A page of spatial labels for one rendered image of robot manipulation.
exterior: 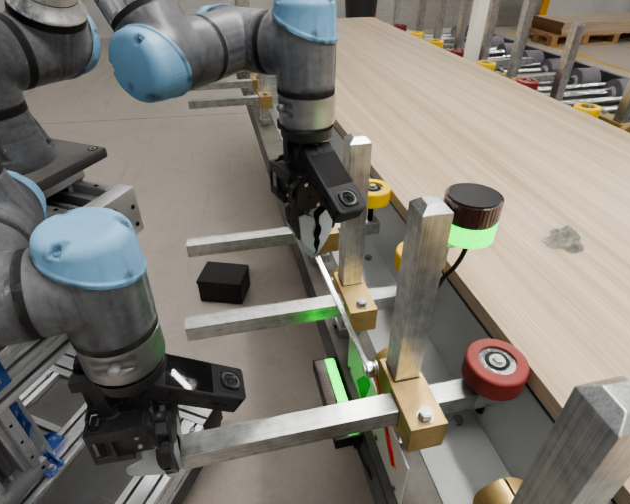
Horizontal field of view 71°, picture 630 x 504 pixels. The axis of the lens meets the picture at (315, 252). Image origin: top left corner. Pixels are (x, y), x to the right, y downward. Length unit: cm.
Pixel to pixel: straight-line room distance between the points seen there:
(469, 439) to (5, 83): 97
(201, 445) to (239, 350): 126
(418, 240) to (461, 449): 51
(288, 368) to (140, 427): 129
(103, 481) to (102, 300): 105
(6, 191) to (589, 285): 80
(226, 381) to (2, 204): 28
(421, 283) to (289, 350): 135
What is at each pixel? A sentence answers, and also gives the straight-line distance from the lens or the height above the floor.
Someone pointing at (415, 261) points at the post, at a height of 107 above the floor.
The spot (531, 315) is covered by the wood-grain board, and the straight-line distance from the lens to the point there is 73.
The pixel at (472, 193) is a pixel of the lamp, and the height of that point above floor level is 114.
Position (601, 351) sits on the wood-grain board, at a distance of 72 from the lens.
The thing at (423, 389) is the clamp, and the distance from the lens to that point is 63.
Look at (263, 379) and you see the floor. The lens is 173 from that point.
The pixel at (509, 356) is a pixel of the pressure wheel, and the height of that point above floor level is 91.
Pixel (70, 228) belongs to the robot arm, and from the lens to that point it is 38.
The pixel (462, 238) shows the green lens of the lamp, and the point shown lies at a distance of 49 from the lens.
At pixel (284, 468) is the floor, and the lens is 154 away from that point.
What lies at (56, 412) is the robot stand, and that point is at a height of 21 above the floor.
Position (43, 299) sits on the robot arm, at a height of 114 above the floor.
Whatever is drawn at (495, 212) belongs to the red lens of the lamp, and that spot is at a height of 113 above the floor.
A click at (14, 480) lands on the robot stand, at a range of 130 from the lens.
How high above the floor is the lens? 136
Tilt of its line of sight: 36 degrees down
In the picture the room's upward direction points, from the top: straight up
